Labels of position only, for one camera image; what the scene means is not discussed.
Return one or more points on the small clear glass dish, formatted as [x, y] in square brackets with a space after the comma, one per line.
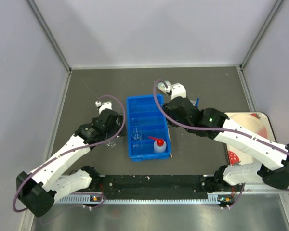
[111, 143]

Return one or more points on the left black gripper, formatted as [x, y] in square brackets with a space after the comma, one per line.
[117, 128]

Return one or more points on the crumpled plastic bag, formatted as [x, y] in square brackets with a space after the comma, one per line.
[164, 89]

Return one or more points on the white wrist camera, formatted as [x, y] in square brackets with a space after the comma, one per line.
[103, 105]
[176, 90]

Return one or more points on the strawberry pattern tray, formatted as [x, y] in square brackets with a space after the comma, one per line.
[245, 150]

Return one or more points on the grey slotted cable duct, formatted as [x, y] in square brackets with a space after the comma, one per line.
[86, 199]

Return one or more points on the blue compartment plastic bin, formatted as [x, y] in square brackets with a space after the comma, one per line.
[143, 113]

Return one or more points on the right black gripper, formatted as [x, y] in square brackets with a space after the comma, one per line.
[167, 110]

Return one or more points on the wash bottle red nozzle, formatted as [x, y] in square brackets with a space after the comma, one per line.
[159, 145]

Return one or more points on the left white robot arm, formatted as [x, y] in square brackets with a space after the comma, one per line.
[40, 189]

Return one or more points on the wooden test tube clamp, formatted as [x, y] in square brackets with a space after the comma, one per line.
[169, 137]

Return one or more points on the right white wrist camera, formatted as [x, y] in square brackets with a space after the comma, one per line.
[176, 90]

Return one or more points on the clear glass beaker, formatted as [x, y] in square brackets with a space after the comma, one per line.
[136, 134]

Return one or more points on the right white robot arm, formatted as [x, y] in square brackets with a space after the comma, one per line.
[209, 123]

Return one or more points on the pink round plate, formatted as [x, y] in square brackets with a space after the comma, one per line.
[250, 121]

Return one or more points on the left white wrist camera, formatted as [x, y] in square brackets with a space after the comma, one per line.
[103, 105]

